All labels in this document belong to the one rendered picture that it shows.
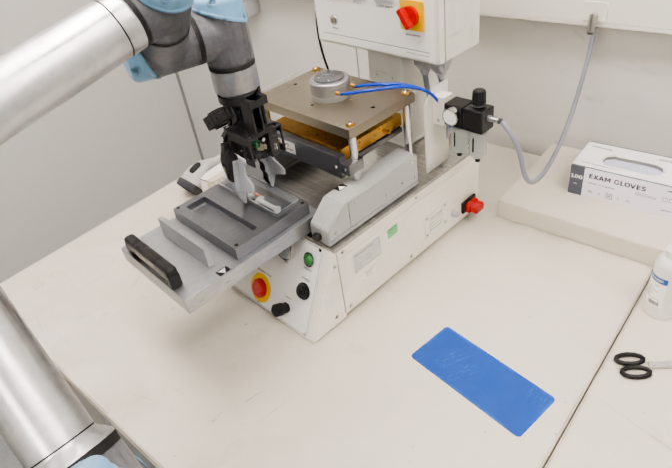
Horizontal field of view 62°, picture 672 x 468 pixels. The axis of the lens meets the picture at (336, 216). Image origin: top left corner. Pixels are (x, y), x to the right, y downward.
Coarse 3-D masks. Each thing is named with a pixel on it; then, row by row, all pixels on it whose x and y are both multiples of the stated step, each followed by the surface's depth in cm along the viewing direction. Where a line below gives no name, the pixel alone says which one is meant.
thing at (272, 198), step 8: (248, 176) 109; (224, 184) 108; (256, 184) 107; (264, 184) 106; (256, 192) 104; (264, 192) 104; (272, 192) 104; (280, 192) 103; (256, 200) 102; (264, 200) 102; (272, 200) 101; (280, 200) 101; (288, 200) 101; (272, 208) 99; (280, 208) 99
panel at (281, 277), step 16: (304, 240) 105; (320, 256) 102; (256, 272) 116; (272, 272) 112; (288, 272) 109; (304, 272) 106; (240, 288) 120; (272, 288) 113; (288, 288) 109; (272, 304) 113; (304, 304) 106; (288, 320) 110; (304, 320) 107; (304, 336) 107
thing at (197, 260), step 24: (312, 216) 102; (144, 240) 103; (168, 240) 102; (192, 240) 94; (288, 240) 100; (144, 264) 97; (192, 264) 95; (216, 264) 94; (240, 264) 94; (168, 288) 91; (192, 288) 90; (216, 288) 92; (192, 312) 90
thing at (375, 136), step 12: (276, 120) 116; (288, 120) 115; (384, 120) 110; (396, 120) 111; (288, 132) 112; (300, 132) 110; (312, 132) 109; (324, 132) 109; (372, 132) 107; (384, 132) 109; (396, 132) 112; (324, 144) 105; (336, 144) 104; (360, 144) 106; (372, 144) 109; (348, 156) 104
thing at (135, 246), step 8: (128, 240) 96; (136, 240) 96; (128, 248) 98; (136, 248) 94; (144, 248) 94; (144, 256) 93; (152, 256) 92; (160, 256) 91; (152, 264) 91; (160, 264) 90; (168, 264) 89; (160, 272) 90; (168, 272) 88; (176, 272) 89; (168, 280) 89; (176, 280) 90; (176, 288) 90
